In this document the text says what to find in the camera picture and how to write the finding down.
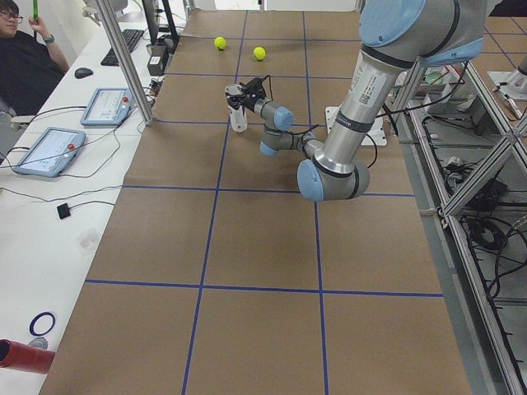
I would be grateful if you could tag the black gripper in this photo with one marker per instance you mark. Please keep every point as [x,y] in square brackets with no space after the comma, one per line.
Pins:
[246,100]

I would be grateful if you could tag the clear tennis ball can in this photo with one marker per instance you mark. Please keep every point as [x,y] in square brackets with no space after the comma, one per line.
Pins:
[238,117]

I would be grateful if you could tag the yellow Wilson tennis ball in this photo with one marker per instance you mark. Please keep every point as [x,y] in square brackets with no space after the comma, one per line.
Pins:
[259,53]

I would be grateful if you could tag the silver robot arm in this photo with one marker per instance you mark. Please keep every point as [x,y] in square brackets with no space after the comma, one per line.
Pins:
[394,35]

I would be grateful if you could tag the black power box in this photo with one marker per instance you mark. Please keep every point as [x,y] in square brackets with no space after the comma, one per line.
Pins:
[159,57]

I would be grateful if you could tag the black computer monitor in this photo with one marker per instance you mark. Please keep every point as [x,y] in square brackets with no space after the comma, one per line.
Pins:
[153,13]

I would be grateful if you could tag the far blue teach pendant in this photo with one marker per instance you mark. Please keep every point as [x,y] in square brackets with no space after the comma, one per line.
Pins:
[107,107]

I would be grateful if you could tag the blue teach pendant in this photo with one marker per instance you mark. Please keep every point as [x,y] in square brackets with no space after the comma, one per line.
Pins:
[52,153]
[107,107]

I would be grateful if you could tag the black computer mouse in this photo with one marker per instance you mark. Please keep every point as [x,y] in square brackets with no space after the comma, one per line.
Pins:
[83,72]

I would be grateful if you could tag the near blue teach pendant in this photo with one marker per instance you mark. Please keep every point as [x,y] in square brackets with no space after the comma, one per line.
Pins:
[52,153]

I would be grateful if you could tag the person in black shirt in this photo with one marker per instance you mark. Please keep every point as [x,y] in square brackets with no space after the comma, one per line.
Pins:
[30,71]

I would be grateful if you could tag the small black square pad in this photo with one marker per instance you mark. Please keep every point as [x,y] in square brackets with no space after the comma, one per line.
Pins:
[64,211]

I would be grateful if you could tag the blue tape roll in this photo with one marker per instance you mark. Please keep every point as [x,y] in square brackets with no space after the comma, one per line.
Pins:
[42,324]

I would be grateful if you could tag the red cylinder tube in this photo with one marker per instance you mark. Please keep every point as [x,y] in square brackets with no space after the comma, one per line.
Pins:
[18,356]

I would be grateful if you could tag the aluminium frame post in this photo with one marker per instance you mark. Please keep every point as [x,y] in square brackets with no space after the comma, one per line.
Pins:
[117,42]

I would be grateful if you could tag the aluminium frame rack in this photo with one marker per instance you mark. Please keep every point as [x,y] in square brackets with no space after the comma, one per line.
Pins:
[467,143]

